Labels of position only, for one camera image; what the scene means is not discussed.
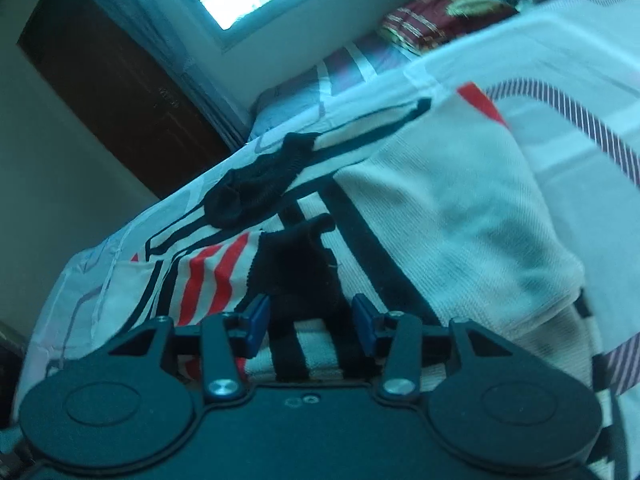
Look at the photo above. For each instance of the dark wooden door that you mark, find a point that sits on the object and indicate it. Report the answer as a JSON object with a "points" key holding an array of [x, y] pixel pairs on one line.
{"points": [[110, 90]]}

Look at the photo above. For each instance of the mauve striped pillow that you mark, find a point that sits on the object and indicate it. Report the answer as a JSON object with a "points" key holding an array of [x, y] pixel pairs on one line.
{"points": [[320, 90]]}

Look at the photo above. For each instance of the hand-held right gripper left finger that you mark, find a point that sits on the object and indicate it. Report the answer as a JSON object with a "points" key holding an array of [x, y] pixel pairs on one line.
{"points": [[258, 321]]}

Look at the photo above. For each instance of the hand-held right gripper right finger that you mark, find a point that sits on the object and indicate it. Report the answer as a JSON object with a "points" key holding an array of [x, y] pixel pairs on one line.
{"points": [[363, 321]]}

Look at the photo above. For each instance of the cream striped knit sweater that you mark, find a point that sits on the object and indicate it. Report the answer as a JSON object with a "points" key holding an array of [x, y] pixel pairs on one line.
{"points": [[450, 210]]}

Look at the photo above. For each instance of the black knit cloth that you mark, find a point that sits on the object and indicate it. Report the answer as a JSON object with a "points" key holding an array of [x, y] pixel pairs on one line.
{"points": [[295, 270], [250, 190]]}

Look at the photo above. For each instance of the red patterned pillow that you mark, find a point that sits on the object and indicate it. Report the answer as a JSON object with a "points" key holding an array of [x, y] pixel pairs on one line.
{"points": [[440, 17]]}

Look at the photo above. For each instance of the white patterned bed sheet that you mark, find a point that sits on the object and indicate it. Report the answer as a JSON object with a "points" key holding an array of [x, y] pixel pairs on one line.
{"points": [[575, 130]]}

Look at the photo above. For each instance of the pale curtain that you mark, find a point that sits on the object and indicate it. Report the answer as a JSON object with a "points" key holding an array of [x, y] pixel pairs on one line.
{"points": [[200, 72]]}

